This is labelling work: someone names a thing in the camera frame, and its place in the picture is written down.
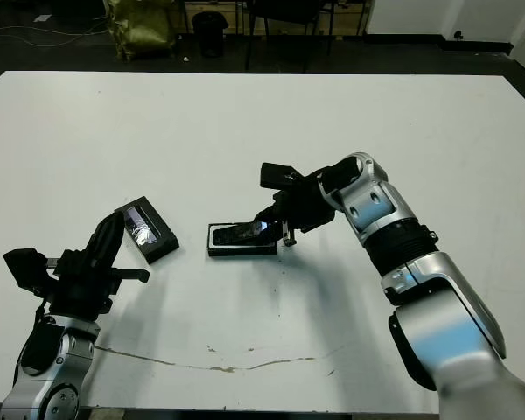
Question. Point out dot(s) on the yellow-green bag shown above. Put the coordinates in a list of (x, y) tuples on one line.
[(140, 28)]

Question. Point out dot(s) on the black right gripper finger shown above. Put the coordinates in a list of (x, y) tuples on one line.
[(277, 225), (269, 212)]

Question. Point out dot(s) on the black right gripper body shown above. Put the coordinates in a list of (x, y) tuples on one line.
[(306, 205)]

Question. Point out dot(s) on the slim black camera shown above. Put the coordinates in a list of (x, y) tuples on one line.
[(238, 234)]

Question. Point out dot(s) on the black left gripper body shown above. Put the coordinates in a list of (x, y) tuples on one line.
[(79, 289)]

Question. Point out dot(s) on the black box lid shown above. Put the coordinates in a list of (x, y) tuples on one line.
[(151, 232)]

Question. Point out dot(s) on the black chair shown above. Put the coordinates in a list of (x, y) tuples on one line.
[(284, 9)]

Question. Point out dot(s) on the black box with white tray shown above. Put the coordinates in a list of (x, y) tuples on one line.
[(242, 250)]

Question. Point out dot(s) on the white paper sheet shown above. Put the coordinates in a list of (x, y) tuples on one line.
[(43, 18)]

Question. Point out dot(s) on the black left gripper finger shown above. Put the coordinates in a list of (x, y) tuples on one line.
[(100, 245), (119, 236)]

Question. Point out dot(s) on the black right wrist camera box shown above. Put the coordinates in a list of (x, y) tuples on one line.
[(280, 175)]

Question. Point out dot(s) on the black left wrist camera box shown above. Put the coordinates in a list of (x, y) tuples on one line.
[(26, 271)]

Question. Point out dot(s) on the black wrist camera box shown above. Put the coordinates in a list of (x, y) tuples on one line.
[(26, 271), (280, 175)]

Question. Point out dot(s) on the black trash bin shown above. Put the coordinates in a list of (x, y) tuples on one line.
[(208, 35)]

